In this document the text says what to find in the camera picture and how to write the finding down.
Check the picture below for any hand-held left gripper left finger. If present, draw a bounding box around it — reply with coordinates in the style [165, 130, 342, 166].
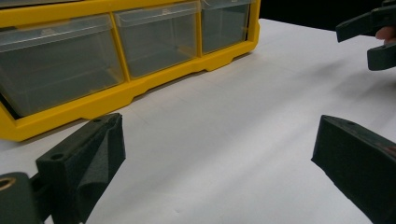
[35, 112, 127, 224]

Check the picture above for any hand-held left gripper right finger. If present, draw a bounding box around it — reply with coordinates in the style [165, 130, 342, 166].
[311, 115, 396, 224]

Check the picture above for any yellow black drawer organizer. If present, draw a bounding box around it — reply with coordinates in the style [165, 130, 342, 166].
[0, 0, 262, 143]

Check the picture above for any set of clear drawers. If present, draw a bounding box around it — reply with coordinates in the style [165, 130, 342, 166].
[0, 0, 252, 119]

